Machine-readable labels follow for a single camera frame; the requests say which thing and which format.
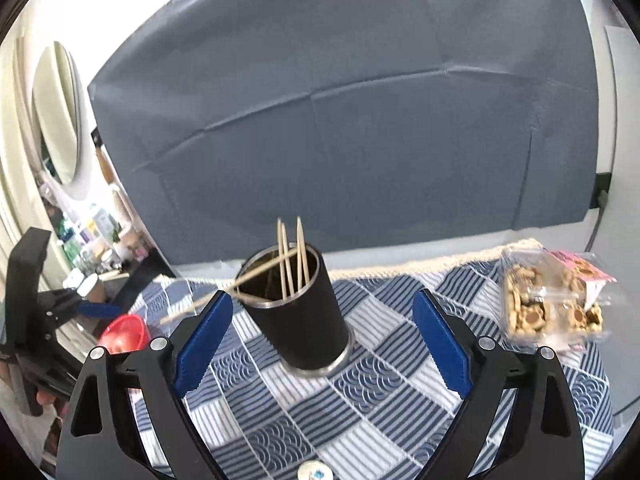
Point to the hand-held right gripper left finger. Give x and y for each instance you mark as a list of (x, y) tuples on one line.
[(205, 345)]

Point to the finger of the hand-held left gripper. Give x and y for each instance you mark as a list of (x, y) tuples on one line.
[(97, 309)]

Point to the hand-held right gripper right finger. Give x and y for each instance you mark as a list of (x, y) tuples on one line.
[(442, 345)]

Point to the black cylindrical utensil holder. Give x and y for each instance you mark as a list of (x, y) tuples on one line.
[(310, 320)]

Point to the group of wooden chopsticks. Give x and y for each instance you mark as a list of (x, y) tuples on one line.
[(302, 250)]

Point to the person's left hand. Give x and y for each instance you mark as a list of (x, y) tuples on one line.
[(46, 399)]

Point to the beige bowl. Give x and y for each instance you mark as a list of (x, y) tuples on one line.
[(92, 287)]

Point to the red plastic bowl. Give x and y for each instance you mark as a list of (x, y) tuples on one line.
[(125, 330)]

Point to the red apple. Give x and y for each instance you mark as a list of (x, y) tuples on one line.
[(120, 347)]

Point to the blue patterned tablecloth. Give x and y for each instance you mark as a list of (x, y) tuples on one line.
[(390, 360)]

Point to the dark wooden shelf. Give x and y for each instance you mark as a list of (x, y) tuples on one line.
[(150, 270)]

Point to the white bottle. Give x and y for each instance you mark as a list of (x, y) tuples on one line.
[(102, 222)]

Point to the clear plastic cookie container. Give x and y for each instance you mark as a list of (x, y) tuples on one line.
[(530, 305)]

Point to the cream curtain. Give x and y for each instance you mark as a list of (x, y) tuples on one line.
[(15, 160)]

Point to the grey backdrop sheet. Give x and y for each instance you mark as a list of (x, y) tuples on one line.
[(350, 110)]

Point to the round wall mirror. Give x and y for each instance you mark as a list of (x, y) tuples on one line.
[(60, 120)]

